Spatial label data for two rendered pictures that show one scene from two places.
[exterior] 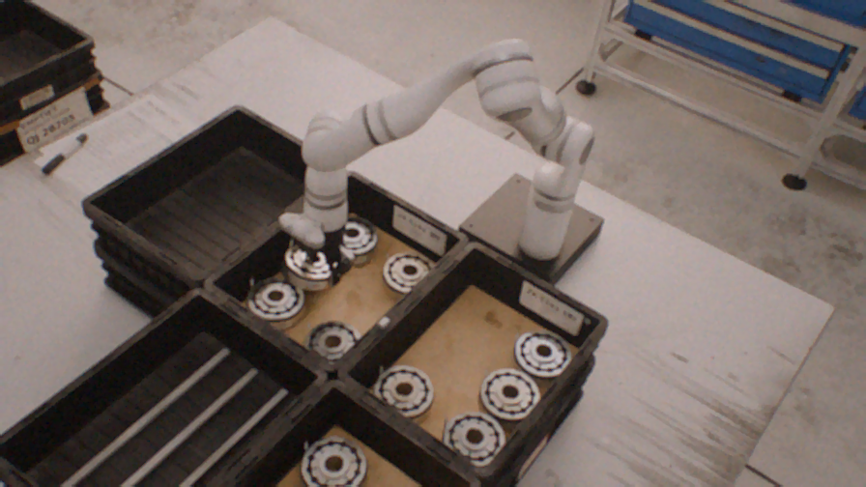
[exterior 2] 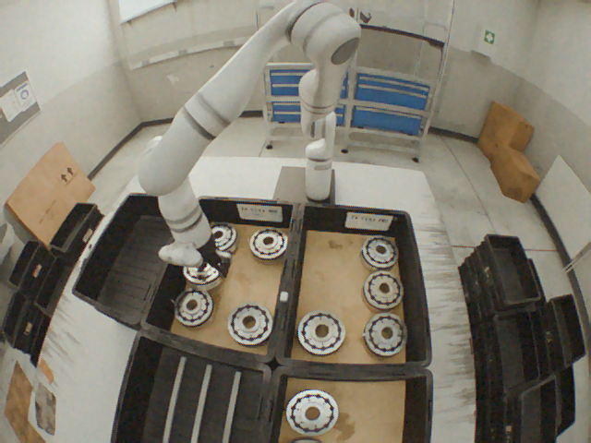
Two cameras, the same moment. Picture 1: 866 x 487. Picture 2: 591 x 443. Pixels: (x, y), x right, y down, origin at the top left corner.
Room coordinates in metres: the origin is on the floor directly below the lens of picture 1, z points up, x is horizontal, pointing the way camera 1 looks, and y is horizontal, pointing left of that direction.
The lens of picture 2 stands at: (0.81, 0.11, 1.36)
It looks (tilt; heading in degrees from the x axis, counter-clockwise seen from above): 50 degrees down; 337
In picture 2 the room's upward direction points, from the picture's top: 2 degrees counter-clockwise
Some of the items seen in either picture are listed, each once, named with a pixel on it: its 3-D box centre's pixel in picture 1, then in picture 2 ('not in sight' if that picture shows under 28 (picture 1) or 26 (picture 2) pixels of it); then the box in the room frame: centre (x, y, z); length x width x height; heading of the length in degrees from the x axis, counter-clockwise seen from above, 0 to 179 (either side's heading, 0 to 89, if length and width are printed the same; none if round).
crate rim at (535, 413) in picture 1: (477, 350); (358, 276); (0.96, -0.10, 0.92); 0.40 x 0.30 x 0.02; 149
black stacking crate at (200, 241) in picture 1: (223, 208); (138, 256); (1.27, 0.42, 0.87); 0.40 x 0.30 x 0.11; 149
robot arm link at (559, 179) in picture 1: (562, 157); (320, 135); (1.39, -0.23, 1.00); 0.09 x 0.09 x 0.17; 62
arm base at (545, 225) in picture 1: (547, 215); (318, 174); (1.38, -0.23, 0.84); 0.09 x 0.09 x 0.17; 48
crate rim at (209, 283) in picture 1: (342, 265); (223, 262); (1.11, 0.16, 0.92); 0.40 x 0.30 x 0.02; 149
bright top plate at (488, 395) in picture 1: (509, 394); (383, 289); (0.92, -0.16, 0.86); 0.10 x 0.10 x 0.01
